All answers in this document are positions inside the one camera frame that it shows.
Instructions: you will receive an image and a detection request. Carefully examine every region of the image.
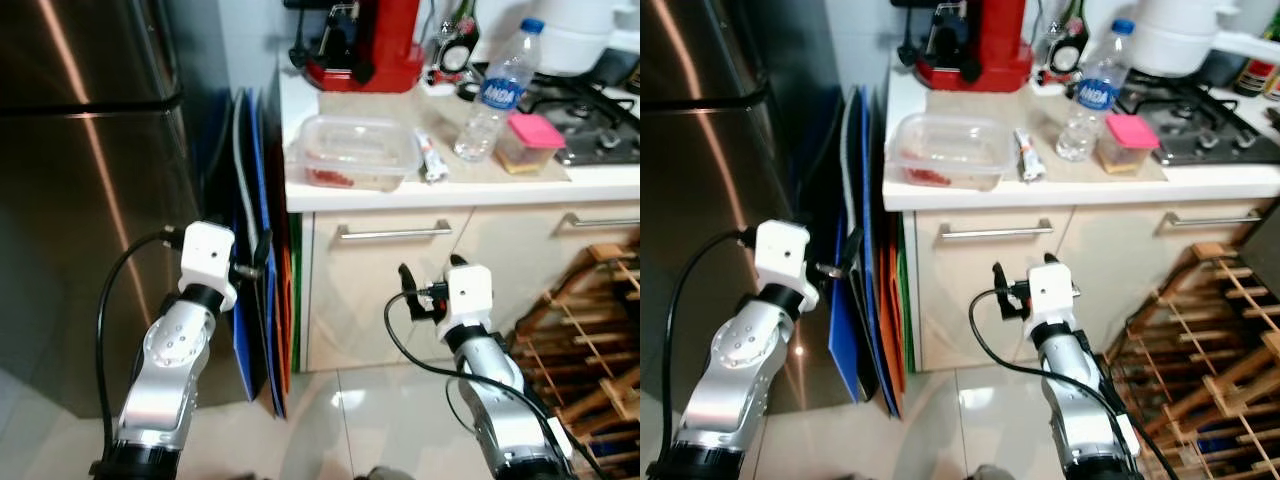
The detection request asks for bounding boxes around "clear plastic food container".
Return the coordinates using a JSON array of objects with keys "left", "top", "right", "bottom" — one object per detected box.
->
[
  {"left": 288, "top": 113, "right": 423, "bottom": 193},
  {"left": 888, "top": 113, "right": 1019, "bottom": 193}
]

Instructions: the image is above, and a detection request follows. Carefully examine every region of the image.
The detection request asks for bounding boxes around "grey mini fridge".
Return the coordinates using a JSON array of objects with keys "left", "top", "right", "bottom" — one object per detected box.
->
[{"left": 1235, "top": 200, "right": 1280, "bottom": 271}]

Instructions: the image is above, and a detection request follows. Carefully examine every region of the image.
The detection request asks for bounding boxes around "cream kitchen cabinet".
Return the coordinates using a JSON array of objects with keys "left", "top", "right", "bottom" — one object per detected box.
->
[
  {"left": 280, "top": 65, "right": 641, "bottom": 373},
  {"left": 885, "top": 65, "right": 1280, "bottom": 373}
]

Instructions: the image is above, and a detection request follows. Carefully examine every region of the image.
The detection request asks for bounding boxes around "green plastic board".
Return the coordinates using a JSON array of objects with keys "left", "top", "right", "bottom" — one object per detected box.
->
[
  {"left": 900, "top": 215, "right": 916, "bottom": 373},
  {"left": 290, "top": 215, "right": 303, "bottom": 373}
]

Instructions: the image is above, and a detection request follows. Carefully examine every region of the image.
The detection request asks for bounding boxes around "orange plastic board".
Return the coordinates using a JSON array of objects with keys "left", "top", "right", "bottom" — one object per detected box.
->
[
  {"left": 275, "top": 230, "right": 294, "bottom": 396},
  {"left": 880, "top": 230, "right": 906, "bottom": 396}
]

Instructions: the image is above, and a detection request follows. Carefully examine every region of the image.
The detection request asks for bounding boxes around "dark grey plastic board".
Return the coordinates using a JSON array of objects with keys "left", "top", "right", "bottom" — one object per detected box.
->
[
  {"left": 205, "top": 88, "right": 263, "bottom": 401},
  {"left": 820, "top": 85, "right": 881, "bottom": 401}
]

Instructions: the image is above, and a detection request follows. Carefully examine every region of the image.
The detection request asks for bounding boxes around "white squeeze tube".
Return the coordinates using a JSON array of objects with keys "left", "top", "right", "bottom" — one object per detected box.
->
[
  {"left": 413, "top": 130, "right": 451, "bottom": 186},
  {"left": 1012, "top": 128, "right": 1049, "bottom": 184}
]

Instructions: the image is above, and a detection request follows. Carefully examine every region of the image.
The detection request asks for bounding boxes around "small container pink lid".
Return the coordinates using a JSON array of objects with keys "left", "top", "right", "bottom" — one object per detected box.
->
[
  {"left": 495, "top": 113, "right": 567, "bottom": 176},
  {"left": 1095, "top": 113, "right": 1163, "bottom": 176}
]

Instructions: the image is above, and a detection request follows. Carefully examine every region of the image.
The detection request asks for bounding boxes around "wooden wine rack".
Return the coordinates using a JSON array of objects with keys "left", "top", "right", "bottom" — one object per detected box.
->
[
  {"left": 510, "top": 243, "right": 641, "bottom": 480},
  {"left": 1100, "top": 243, "right": 1280, "bottom": 480}
]

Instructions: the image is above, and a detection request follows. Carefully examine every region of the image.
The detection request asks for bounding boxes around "clear water bottle blue label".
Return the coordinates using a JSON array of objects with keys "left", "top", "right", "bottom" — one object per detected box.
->
[
  {"left": 453, "top": 18, "right": 546, "bottom": 163},
  {"left": 1058, "top": 18, "right": 1138, "bottom": 163}
]

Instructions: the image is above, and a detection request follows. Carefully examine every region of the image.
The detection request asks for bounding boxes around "round kitchen timer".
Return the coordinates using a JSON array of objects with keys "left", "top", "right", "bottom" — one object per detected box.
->
[
  {"left": 435, "top": 25, "right": 476, "bottom": 76},
  {"left": 1048, "top": 20, "right": 1091, "bottom": 73}
]

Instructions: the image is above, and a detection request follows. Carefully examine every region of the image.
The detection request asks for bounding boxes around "red coffee machine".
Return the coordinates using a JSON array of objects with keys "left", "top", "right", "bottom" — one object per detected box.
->
[
  {"left": 285, "top": 0, "right": 426, "bottom": 93},
  {"left": 895, "top": 0, "right": 1033, "bottom": 93}
]

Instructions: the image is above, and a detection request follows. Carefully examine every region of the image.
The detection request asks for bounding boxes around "white cooking pot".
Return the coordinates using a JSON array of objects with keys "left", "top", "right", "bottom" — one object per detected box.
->
[
  {"left": 535, "top": 0, "right": 641, "bottom": 79},
  {"left": 1140, "top": 0, "right": 1280, "bottom": 79}
]

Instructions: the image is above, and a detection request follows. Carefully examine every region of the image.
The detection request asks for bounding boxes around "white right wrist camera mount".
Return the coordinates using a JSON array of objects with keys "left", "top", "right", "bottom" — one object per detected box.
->
[
  {"left": 437, "top": 256, "right": 494, "bottom": 346},
  {"left": 1025, "top": 255, "right": 1079, "bottom": 341}
]

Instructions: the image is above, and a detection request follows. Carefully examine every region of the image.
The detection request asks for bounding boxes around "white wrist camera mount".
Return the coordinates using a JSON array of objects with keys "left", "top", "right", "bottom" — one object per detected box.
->
[
  {"left": 1025, "top": 255, "right": 1079, "bottom": 341},
  {"left": 178, "top": 222, "right": 239, "bottom": 311},
  {"left": 752, "top": 220, "right": 823, "bottom": 316},
  {"left": 437, "top": 256, "right": 494, "bottom": 346}
]

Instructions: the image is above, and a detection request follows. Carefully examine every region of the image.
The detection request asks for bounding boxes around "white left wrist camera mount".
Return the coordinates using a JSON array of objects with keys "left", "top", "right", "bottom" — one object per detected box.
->
[
  {"left": 178, "top": 222, "right": 239, "bottom": 311},
  {"left": 752, "top": 220, "right": 823, "bottom": 316}
]

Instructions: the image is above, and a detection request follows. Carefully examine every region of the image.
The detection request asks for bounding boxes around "metal cabinet handle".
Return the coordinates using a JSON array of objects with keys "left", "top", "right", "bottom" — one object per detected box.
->
[
  {"left": 560, "top": 210, "right": 641, "bottom": 233},
  {"left": 1165, "top": 208, "right": 1263, "bottom": 231},
  {"left": 335, "top": 220, "right": 453, "bottom": 243},
  {"left": 938, "top": 220, "right": 1056, "bottom": 243}
]

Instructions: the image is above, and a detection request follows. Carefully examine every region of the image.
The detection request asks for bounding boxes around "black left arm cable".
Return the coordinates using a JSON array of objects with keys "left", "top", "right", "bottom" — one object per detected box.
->
[
  {"left": 660, "top": 228, "right": 756, "bottom": 471},
  {"left": 95, "top": 228, "right": 186, "bottom": 471}
]

